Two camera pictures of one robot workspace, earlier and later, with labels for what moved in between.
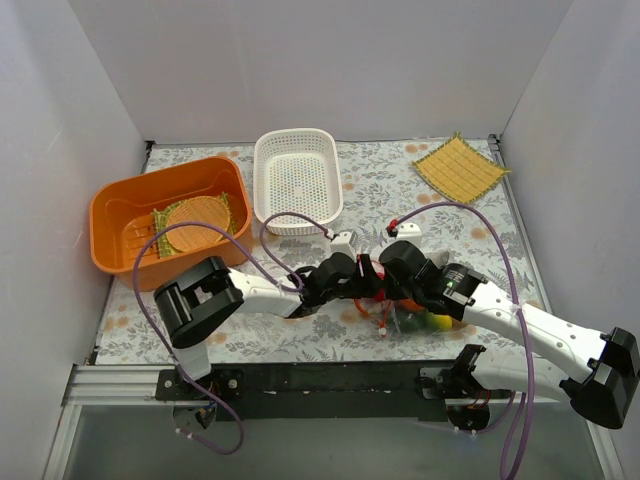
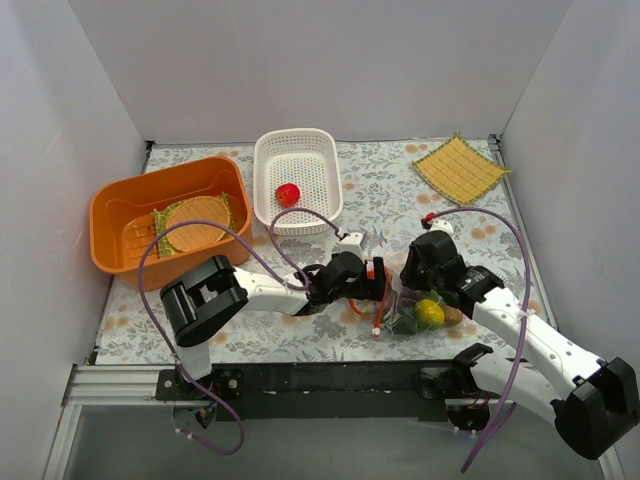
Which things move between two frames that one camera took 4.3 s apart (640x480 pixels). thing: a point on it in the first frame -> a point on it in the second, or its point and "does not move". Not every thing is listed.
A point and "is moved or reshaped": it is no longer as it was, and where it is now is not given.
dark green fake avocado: [415, 322] is moved or reshaped
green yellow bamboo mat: [160, 219] does not move
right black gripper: [396, 288] -> [413, 270]
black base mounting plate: [328, 391] does not move
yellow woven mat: [459, 169] does not move
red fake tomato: [381, 294] is moved or reshaped
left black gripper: [364, 279] does not move
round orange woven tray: [193, 238] does not move
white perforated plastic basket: [296, 170] does not move
